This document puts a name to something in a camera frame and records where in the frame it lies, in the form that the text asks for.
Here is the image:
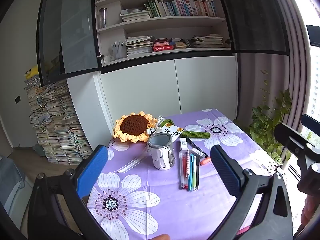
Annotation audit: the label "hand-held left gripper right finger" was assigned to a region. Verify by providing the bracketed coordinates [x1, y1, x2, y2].
[209, 144, 293, 240]

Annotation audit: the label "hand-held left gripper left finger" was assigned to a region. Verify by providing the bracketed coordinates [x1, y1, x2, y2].
[27, 144, 113, 240]

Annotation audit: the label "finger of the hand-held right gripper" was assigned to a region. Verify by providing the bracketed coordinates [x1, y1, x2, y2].
[274, 122, 315, 157]
[301, 114, 320, 132]

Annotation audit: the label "black pen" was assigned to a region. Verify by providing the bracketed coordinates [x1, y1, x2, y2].
[195, 155, 200, 190]

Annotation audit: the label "light green pen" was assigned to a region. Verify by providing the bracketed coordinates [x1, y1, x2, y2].
[192, 155, 197, 190]

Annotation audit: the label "black marker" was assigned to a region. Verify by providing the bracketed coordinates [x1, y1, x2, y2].
[186, 139, 208, 157]

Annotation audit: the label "blue pen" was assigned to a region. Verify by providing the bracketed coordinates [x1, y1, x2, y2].
[188, 153, 194, 191]

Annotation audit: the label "orange patterned clear pen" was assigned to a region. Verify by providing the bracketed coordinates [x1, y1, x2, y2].
[184, 149, 190, 189]

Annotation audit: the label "clear red ink pen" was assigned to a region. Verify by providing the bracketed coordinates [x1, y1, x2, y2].
[179, 150, 186, 190]

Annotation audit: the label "grey white fabric pen holder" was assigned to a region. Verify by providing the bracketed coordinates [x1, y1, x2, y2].
[147, 133, 174, 170]

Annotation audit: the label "person's right hand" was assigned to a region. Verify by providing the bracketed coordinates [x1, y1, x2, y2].
[301, 192, 316, 227]

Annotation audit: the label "person's left hand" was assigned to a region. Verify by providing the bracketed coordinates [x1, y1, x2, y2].
[140, 233, 171, 240]

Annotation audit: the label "dark window track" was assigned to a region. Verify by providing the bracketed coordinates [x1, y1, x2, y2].
[287, 165, 300, 180]

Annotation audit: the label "green potted plant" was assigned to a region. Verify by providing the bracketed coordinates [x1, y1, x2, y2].
[250, 70, 293, 165]

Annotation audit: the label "clear printed ribbon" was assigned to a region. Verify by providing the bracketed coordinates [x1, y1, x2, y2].
[116, 145, 150, 173]

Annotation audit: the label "green crocheted stem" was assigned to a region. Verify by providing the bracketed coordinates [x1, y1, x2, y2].
[162, 119, 211, 139]

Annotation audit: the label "pink grey curtain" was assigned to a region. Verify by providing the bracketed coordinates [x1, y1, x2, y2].
[237, 0, 310, 165]

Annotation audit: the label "large pile of books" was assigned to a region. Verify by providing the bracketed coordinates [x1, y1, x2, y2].
[24, 75, 93, 165]

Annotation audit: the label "crocheted sunflower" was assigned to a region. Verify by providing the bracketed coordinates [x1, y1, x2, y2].
[112, 111, 157, 144]

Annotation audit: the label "white sunflower print card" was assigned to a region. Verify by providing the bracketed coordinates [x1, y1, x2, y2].
[160, 124, 184, 138]

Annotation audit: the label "purple floral tablecloth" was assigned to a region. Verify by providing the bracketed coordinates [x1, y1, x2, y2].
[86, 109, 285, 240]

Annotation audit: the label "grey upholstered seat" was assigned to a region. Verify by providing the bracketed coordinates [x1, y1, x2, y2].
[0, 156, 28, 215]

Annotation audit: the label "white bookcase cabinet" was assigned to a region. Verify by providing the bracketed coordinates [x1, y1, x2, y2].
[66, 0, 240, 145]

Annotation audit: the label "yellow plush toy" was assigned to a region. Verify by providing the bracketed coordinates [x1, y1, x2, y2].
[24, 66, 39, 78]

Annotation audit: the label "dark cabinet door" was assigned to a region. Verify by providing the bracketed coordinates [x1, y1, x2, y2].
[215, 0, 290, 55]

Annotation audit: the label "clear pen cup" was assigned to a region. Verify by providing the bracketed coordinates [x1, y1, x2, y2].
[111, 40, 125, 59]

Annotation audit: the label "tall stack of paperbacks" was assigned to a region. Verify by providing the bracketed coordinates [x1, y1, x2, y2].
[125, 36, 153, 57]

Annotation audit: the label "red books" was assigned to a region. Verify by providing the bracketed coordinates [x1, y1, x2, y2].
[152, 39, 175, 52]

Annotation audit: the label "glass cabinet door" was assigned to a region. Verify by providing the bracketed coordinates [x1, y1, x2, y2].
[37, 0, 100, 85]

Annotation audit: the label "glass jar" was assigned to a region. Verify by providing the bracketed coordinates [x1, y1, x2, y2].
[98, 8, 107, 28]

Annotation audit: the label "stack of white books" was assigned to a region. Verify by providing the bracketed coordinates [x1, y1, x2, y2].
[120, 9, 150, 22]

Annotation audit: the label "row of pastel upright books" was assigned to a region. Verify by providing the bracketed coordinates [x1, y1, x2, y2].
[144, 0, 217, 18]

